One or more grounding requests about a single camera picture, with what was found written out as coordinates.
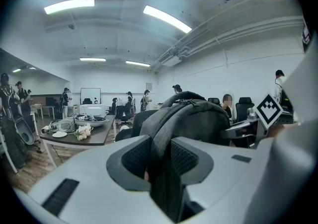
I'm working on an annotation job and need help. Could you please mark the white flower bouquet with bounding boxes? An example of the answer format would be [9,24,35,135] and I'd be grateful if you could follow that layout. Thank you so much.
[74,123,94,142]

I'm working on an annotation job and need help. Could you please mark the long ceiling light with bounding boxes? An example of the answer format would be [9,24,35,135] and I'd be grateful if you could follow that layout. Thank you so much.
[125,60,152,68]
[142,4,193,34]
[44,0,96,15]
[79,57,107,63]

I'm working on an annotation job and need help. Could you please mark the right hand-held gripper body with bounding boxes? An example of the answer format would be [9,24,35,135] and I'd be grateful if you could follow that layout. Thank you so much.
[247,93,284,148]

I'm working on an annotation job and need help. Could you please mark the white desk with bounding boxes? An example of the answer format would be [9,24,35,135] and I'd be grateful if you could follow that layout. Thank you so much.
[40,104,57,120]

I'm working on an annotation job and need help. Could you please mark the person's white shirt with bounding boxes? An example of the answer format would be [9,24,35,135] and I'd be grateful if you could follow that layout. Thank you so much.
[244,33,318,224]

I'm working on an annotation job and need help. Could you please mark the ceiling air conditioner unit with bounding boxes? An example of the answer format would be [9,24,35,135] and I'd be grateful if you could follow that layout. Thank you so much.
[157,52,184,68]

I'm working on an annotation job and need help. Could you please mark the white ceiling pipes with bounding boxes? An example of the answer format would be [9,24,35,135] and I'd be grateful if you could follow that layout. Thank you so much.
[152,15,307,70]

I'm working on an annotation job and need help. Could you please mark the whiteboard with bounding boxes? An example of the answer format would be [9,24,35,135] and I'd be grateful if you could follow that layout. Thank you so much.
[79,87,102,106]

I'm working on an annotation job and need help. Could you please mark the grey wide bowl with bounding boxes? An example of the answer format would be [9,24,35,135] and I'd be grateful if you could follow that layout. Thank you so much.
[74,116,110,128]

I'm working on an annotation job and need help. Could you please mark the dark wooden table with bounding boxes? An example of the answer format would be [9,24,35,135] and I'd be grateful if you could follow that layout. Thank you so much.
[39,114,117,169]

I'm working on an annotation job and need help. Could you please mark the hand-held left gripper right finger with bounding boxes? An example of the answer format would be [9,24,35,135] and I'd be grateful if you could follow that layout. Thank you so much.
[170,136,215,185]

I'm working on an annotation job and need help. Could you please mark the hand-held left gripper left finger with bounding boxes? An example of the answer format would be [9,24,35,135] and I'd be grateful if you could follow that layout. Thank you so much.
[106,135,153,191]

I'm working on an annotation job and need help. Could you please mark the white box appliance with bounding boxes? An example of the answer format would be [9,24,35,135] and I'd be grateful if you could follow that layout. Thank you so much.
[79,103,106,120]

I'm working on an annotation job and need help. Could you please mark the black mesh office chair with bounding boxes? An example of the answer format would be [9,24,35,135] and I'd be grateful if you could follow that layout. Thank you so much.
[114,110,160,142]

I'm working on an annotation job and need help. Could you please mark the white goggle-shaped device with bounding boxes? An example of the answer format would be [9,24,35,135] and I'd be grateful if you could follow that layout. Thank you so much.
[41,118,76,134]

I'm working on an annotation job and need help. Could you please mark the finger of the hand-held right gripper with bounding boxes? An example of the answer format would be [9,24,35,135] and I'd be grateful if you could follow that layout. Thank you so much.
[220,120,252,140]

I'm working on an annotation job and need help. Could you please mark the grey backpack bag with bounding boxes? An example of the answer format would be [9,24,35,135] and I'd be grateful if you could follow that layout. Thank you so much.
[140,90,232,224]

